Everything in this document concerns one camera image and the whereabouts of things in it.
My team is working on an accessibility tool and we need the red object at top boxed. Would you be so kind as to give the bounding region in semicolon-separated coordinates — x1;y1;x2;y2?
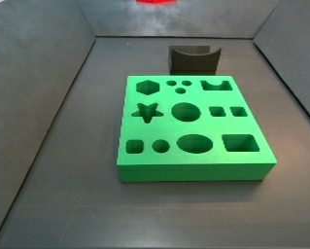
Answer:
137;0;177;5

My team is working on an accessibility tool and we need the green shape sorting block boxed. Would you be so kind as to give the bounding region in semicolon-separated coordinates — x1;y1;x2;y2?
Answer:
117;76;278;182

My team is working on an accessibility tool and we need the black curved holder block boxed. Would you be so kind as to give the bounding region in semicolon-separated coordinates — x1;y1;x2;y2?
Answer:
169;46;223;75

